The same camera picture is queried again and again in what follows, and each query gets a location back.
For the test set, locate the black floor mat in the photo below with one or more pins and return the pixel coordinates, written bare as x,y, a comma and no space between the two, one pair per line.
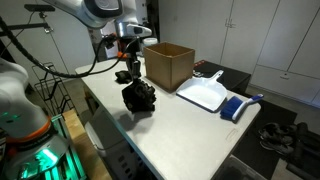
266,140

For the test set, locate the clear plastic bin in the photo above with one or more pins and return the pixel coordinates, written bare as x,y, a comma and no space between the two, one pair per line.
236,170

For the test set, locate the white dustpan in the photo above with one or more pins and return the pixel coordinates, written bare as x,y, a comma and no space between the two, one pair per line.
203,91

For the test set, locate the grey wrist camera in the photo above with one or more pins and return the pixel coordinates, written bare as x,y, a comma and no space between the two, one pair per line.
138,30

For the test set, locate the blue hand brush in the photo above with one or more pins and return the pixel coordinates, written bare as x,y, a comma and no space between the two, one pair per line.
233,108

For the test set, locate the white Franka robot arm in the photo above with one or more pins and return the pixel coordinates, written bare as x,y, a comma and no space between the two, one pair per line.
20,100

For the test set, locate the brown cardboard box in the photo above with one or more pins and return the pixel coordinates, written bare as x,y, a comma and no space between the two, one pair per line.
170,63

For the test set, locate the wooden base board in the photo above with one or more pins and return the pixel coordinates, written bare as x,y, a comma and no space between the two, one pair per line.
86,146

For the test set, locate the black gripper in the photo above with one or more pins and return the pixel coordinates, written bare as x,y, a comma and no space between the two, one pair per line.
135,53

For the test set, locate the white wall cabinets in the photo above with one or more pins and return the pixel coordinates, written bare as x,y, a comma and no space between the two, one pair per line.
266,40

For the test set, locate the black plyo box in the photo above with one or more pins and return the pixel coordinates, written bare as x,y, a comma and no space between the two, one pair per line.
230,78

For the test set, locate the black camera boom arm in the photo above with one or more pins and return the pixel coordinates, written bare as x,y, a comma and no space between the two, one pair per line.
39,7

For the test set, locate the white laundry basket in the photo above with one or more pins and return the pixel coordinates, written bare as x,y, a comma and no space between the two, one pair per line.
110,146

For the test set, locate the black foam roller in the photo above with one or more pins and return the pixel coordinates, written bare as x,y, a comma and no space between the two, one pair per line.
306,143

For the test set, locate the green-lit aluminium frame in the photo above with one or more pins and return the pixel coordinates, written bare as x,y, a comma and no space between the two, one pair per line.
66,156

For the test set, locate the dark grey sneaker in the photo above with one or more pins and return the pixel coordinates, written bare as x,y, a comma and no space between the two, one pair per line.
278,146
271,130

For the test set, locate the white wipes canister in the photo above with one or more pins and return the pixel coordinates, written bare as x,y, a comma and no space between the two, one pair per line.
150,41

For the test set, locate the black work glove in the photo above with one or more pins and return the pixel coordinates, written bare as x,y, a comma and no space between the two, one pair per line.
138,96
123,76

